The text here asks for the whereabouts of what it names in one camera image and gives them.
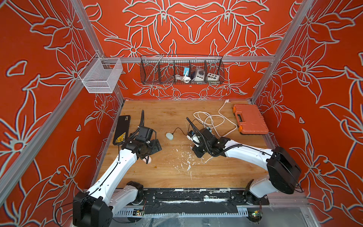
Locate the white bluetooth headset case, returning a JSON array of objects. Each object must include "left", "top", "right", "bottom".
[{"left": 165, "top": 132, "right": 174, "bottom": 140}]

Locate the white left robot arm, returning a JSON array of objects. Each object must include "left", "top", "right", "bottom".
[{"left": 73, "top": 139, "right": 162, "bottom": 227}]

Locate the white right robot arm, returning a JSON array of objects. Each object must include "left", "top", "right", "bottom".
[{"left": 187, "top": 129, "right": 301, "bottom": 199}]

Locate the pink oval earbud case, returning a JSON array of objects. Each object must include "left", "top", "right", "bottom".
[{"left": 146, "top": 157, "right": 152, "bottom": 164}]

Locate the black flat tool case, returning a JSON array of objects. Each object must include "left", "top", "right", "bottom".
[{"left": 112, "top": 115, "right": 131, "bottom": 146}]

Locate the orange plastic tool case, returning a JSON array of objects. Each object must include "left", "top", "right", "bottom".
[{"left": 233, "top": 104, "right": 269, "bottom": 135}]

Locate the white socket cube in basket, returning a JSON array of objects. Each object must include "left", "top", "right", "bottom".
[{"left": 207, "top": 73, "right": 220, "bottom": 83}]

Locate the white power strip in basket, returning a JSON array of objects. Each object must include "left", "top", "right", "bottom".
[{"left": 193, "top": 68, "right": 205, "bottom": 82}]

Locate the blue box in basket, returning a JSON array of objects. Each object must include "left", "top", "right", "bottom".
[{"left": 183, "top": 67, "right": 190, "bottom": 77}]

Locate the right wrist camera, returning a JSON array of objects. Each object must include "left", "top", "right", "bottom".
[{"left": 187, "top": 128, "right": 213, "bottom": 144}]

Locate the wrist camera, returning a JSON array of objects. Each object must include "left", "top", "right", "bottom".
[
  {"left": 135, "top": 126, "right": 154, "bottom": 142},
  {"left": 187, "top": 128, "right": 213, "bottom": 144}
]

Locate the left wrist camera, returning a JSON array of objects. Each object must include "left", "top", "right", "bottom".
[{"left": 135, "top": 126, "right": 154, "bottom": 142}]

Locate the white thick power cable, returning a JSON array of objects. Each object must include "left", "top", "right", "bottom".
[{"left": 193, "top": 99, "right": 239, "bottom": 137}]

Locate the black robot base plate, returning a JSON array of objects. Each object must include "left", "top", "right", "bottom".
[{"left": 115, "top": 188, "right": 269, "bottom": 218}]

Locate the black wire wall basket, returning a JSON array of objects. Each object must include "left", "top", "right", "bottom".
[{"left": 140, "top": 54, "right": 225, "bottom": 85}]

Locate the clear plastic wall bin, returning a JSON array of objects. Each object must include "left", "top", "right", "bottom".
[{"left": 80, "top": 59, "right": 123, "bottom": 94}]

